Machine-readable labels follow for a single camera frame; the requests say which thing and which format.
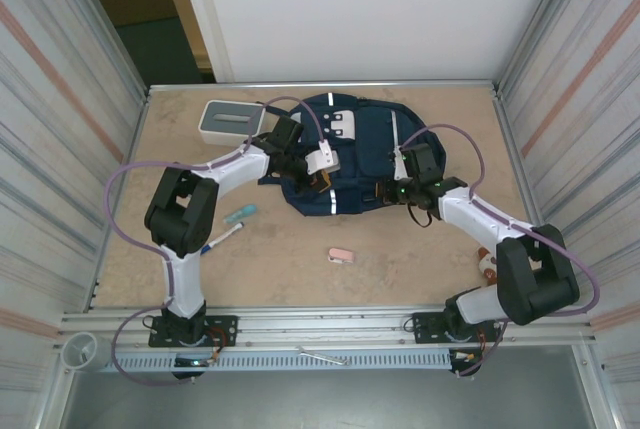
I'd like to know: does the navy blue student backpack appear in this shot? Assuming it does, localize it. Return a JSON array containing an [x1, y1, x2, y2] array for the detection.
[[257, 92, 448, 219]]

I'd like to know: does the teal highlighter pen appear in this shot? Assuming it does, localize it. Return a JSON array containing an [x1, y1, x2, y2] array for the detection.
[[223, 204, 259, 225]]

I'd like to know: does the white blue marker pen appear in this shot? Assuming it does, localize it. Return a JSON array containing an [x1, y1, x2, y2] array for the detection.
[[197, 221, 246, 256]]

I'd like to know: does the grey white tissue box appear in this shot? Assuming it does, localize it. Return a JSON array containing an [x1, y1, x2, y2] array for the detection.
[[198, 100, 269, 146]]

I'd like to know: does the brown white plush toy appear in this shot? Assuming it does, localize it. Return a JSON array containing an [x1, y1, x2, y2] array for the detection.
[[474, 247, 499, 284]]

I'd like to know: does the corrugated translucent side panel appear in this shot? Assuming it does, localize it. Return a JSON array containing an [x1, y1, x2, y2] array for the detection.
[[0, 0, 151, 429], [492, 0, 640, 429]]

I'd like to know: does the metal wrench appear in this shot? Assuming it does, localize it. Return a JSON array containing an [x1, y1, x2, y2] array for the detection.
[[295, 345, 351, 367]]

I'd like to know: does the small circuit board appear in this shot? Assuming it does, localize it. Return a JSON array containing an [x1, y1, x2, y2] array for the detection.
[[173, 356, 222, 369], [448, 348, 485, 378]]

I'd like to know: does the grey plastic pipe piece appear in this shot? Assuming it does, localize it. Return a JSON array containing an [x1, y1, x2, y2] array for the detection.
[[62, 331, 112, 373]]

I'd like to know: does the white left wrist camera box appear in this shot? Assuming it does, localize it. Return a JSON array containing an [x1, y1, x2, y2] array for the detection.
[[305, 141, 341, 176]]

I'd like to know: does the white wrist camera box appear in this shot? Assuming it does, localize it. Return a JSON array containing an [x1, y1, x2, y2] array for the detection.
[[392, 147, 409, 183], [305, 141, 341, 176]]

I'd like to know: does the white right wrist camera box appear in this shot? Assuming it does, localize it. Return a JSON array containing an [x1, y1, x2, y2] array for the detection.
[[392, 147, 409, 183]]

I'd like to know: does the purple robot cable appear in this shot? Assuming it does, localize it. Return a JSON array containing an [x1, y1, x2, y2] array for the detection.
[[102, 96, 331, 386], [397, 123, 601, 378]]

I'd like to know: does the thin aluminium edge rail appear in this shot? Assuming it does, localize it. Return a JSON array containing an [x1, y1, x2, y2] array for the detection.
[[147, 80, 496, 93]]

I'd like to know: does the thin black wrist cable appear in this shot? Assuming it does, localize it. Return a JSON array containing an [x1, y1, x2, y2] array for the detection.
[[405, 201, 434, 229]]

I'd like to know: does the aluminium mounting rail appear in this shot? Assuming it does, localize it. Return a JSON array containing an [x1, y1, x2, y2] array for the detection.
[[58, 304, 599, 345]]

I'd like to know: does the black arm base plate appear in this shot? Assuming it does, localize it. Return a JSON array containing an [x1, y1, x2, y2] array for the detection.
[[409, 311, 501, 345], [147, 314, 239, 349]]

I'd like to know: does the slotted grey cable duct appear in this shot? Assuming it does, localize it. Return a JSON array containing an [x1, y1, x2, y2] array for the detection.
[[107, 351, 454, 373]]

